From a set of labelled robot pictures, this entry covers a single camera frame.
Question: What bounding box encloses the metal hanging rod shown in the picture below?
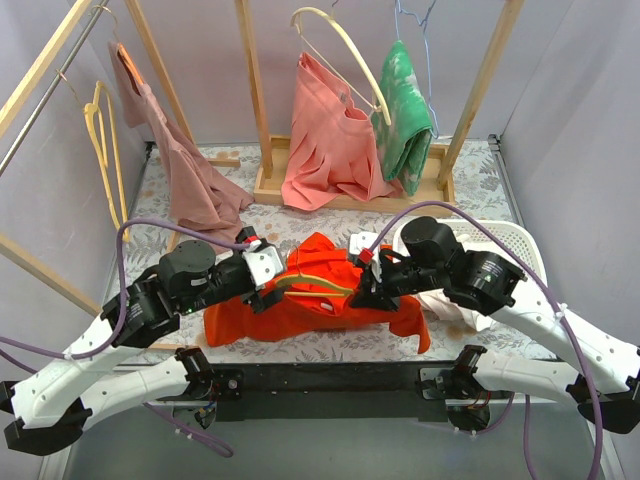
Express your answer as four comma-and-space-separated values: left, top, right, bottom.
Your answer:
1, 0, 110, 175

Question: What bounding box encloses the yellow hanger under pink garment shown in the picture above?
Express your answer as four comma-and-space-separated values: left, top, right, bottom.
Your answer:
56, 69, 129, 230

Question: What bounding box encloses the purple cable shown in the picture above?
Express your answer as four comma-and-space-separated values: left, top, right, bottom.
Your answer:
0, 217, 261, 458
369, 201, 604, 480

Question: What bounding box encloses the white plastic laundry basket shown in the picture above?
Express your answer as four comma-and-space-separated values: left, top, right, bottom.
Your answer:
394, 217, 546, 281

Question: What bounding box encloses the wooden side clothes rack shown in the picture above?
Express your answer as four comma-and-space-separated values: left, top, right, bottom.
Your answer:
0, 0, 242, 351

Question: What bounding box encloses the orange t-shirt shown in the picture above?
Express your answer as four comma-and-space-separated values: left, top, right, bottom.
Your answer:
203, 232, 431, 354

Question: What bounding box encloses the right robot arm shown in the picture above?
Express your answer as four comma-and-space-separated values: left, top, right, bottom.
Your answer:
348, 216, 639, 434

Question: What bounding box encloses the black base bar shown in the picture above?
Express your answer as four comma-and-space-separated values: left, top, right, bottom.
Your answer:
155, 361, 496, 424

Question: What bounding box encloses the wooden rack with tray base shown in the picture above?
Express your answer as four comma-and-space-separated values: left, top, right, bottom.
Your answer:
235, 1, 523, 213

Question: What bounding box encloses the cream wooden hanger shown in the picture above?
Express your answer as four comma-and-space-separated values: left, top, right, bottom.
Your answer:
290, 6, 392, 126

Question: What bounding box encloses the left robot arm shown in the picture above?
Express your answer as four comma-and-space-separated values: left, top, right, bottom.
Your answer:
1, 240, 285, 456

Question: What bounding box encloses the yellow plastic hanger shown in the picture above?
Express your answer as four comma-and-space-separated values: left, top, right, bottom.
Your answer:
270, 238, 358, 298

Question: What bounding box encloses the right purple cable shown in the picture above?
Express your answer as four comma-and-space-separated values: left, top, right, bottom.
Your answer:
369, 201, 604, 480

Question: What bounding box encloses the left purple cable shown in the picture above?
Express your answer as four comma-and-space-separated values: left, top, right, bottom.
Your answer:
0, 217, 261, 458

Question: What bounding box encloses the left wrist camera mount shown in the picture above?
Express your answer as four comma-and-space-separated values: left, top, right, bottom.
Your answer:
236, 226, 285, 290

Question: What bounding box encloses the blue wire hanger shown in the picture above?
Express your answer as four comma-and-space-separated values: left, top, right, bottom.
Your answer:
394, 0, 440, 140

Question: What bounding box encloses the green white hanging cloth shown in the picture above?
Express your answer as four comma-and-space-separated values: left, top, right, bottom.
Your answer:
372, 40, 433, 196

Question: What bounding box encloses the salmon pink pleated garment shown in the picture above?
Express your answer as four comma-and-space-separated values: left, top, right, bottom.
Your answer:
281, 53, 403, 211

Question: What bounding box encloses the dusty pink hanging garment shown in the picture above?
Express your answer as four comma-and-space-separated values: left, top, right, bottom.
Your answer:
108, 42, 254, 242

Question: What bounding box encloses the white cloth in basket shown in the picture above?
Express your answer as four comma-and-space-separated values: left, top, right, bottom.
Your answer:
414, 234, 501, 333

